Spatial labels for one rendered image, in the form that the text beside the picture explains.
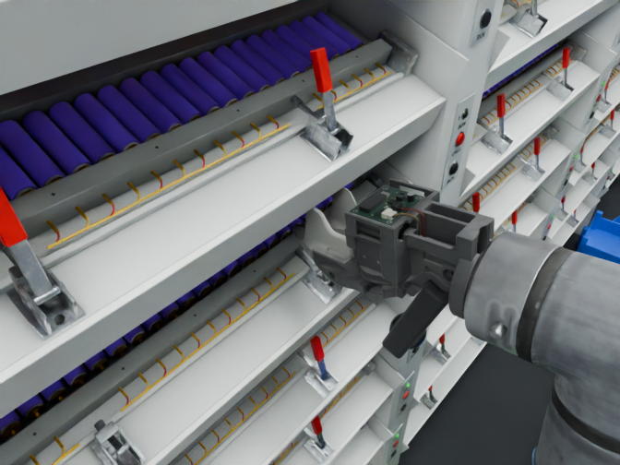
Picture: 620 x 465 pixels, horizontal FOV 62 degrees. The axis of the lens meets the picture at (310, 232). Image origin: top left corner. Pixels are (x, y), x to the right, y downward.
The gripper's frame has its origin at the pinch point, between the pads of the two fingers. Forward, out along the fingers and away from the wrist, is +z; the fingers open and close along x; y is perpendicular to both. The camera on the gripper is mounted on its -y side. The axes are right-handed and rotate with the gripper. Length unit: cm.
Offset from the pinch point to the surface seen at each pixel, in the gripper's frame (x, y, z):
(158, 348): 19.1, -2.7, 2.4
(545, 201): -87, -44, 5
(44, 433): 30.1, -2.6, 2.2
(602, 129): -138, -45, 8
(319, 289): 1.0, -6.8, -1.1
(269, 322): 7.9, -7.0, 0.0
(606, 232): -153, -92, 4
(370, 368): -15.3, -40.9, 7.2
